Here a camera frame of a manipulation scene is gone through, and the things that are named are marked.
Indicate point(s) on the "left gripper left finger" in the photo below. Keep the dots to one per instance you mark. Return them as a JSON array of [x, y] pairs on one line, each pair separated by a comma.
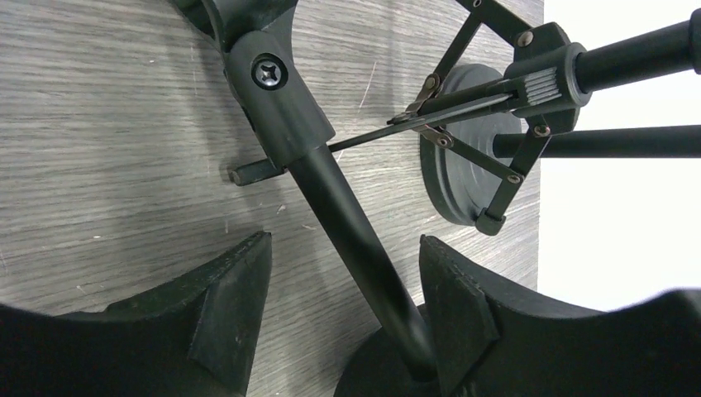
[[195, 335]]

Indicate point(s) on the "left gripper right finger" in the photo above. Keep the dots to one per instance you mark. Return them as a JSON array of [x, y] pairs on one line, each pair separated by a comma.
[[495, 337]]

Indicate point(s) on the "black round-base mic stand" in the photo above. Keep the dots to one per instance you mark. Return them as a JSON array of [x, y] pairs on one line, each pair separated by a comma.
[[254, 39]]

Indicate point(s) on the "black tripod shock-mount stand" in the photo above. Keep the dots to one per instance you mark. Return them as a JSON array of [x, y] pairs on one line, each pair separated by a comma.
[[547, 83]]

